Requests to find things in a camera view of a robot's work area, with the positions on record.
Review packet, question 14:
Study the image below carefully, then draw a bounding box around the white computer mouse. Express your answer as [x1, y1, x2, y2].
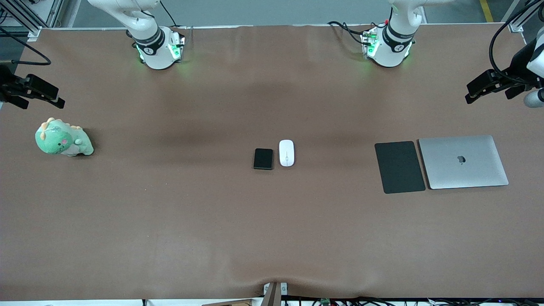
[279, 139, 295, 167]

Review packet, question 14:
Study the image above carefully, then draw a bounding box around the black phone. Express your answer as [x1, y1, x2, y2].
[253, 148, 274, 170]

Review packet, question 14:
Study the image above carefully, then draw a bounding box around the black mouse pad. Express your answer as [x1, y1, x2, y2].
[374, 141, 426, 194]

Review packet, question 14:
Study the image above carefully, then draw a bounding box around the green dinosaur plush toy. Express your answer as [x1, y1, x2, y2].
[35, 117, 94, 157]

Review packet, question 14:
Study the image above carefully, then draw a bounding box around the silver laptop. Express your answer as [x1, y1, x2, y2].
[418, 135, 509, 190]

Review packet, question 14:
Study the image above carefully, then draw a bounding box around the brown table cover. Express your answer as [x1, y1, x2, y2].
[0, 23, 544, 300]

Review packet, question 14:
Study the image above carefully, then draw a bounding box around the aluminium frame profile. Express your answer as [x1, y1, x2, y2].
[501, 0, 544, 33]
[0, 0, 65, 41]

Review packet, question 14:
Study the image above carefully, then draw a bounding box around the black right base cable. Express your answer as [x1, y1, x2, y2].
[159, 0, 178, 28]

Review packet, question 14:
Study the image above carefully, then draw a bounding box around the black base cable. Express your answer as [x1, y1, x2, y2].
[327, 20, 385, 45]
[159, 0, 178, 28]

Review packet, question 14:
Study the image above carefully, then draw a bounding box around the black left base cable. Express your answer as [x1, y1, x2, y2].
[327, 20, 385, 45]

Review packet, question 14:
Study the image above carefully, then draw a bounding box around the brown camera stand post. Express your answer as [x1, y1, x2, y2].
[263, 281, 289, 306]

